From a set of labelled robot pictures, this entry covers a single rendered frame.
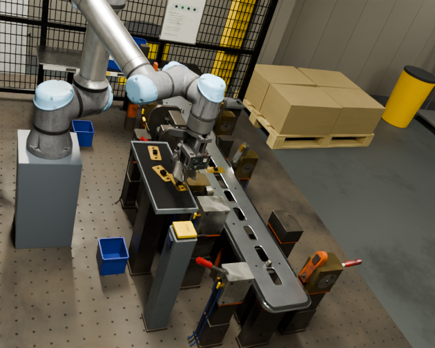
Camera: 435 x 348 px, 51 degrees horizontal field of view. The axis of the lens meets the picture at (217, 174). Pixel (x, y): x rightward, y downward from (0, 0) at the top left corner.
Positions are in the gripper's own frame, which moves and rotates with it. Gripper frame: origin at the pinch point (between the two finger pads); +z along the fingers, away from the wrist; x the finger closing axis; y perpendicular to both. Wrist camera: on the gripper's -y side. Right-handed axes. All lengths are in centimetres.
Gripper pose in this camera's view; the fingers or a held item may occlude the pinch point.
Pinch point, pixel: (179, 177)
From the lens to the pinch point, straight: 141.4
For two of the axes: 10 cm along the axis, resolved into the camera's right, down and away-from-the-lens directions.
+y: 4.7, 6.2, -6.3
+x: 8.4, -0.9, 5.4
